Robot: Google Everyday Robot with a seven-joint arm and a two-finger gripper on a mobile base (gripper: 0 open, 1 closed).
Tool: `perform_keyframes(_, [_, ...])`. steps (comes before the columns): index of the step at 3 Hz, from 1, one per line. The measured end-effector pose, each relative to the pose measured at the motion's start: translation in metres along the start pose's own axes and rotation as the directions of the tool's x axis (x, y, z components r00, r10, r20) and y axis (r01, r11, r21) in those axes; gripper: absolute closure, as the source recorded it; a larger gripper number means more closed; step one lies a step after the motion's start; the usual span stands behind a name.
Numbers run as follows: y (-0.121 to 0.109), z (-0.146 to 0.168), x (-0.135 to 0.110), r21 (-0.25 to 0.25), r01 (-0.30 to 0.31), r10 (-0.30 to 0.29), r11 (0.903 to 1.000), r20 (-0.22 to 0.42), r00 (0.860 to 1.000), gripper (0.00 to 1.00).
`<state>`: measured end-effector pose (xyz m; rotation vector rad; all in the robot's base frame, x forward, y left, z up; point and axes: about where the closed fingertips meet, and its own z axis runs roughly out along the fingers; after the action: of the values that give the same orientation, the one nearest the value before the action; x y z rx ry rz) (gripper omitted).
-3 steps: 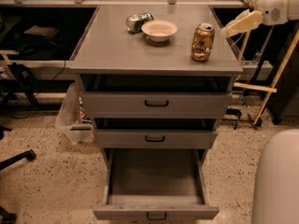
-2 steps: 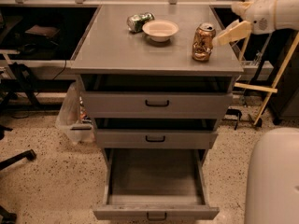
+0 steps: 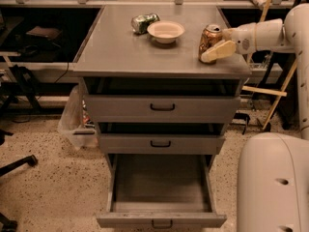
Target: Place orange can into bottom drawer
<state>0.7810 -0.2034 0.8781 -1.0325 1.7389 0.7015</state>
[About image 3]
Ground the black cable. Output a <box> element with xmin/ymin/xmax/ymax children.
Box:
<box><xmin>52</xmin><ymin>61</ymin><xmax>70</xmax><ymax>85</ymax></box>

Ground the grey bottom drawer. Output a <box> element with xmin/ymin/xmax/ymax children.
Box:
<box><xmin>97</xmin><ymin>154</ymin><xmax>227</xmax><ymax>229</ymax></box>

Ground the grey top drawer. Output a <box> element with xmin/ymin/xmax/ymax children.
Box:
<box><xmin>84</xmin><ymin>77</ymin><xmax>240</xmax><ymax>123</ymax></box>

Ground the crushed green can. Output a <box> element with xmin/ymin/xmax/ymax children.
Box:
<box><xmin>131</xmin><ymin>13</ymin><xmax>160</xmax><ymax>35</ymax></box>

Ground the clear plastic bag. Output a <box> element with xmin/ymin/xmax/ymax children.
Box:
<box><xmin>57</xmin><ymin>86</ymin><xmax>98</xmax><ymax>149</ymax></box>

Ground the grey middle drawer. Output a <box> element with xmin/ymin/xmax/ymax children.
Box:
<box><xmin>98</xmin><ymin>123</ymin><xmax>224</xmax><ymax>155</ymax></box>

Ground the orange soda can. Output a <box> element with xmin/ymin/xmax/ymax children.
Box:
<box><xmin>198</xmin><ymin>24</ymin><xmax>222</xmax><ymax>64</ymax></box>

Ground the grey drawer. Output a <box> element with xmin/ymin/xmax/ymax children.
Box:
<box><xmin>98</xmin><ymin>123</ymin><xmax>224</xmax><ymax>155</ymax></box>
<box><xmin>84</xmin><ymin>77</ymin><xmax>240</xmax><ymax>123</ymax></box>
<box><xmin>97</xmin><ymin>154</ymin><xmax>227</xmax><ymax>229</ymax></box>

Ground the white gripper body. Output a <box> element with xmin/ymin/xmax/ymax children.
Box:
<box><xmin>231</xmin><ymin>19</ymin><xmax>284</xmax><ymax>54</ymax></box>

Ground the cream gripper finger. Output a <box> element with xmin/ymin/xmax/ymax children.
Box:
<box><xmin>201</xmin><ymin>40</ymin><xmax>236</xmax><ymax>63</ymax></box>
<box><xmin>222</xmin><ymin>28</ymin><xmax>233</xmax><ymax>41</ymax></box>

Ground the black office chair base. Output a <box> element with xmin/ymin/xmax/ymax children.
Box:
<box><xmin>0</xmin><ymin>130</ymin><xmax>38</xmax><ymax>232</ymax></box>

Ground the wooden stick frame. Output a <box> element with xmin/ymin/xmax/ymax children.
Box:
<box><xmin>243</xmin><ymin>0</ymin><xmax>297</xmax><ymax>131</ymax></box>

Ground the white bowl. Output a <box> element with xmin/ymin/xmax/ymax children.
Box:
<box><xmin>147</xmin><ymin>20</ymin><xmax>184</xmax><ymax>44</ymax></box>

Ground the grey drawer cabinet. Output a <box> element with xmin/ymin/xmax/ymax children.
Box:
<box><xmin>74</xmin><ymin>5</ymin><xmax>250</xmax><ymax>164</ymax></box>

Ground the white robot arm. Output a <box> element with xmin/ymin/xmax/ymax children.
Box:
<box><xmin>200</xmin><ymin>3</ymin><xmax>309</xmax><ymax>232</ymax></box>

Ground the brown flat box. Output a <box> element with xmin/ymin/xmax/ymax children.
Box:
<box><xmin>26</xmin><ymin>26</ymin><xmax>62</xmax><ymax>41</ymax></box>

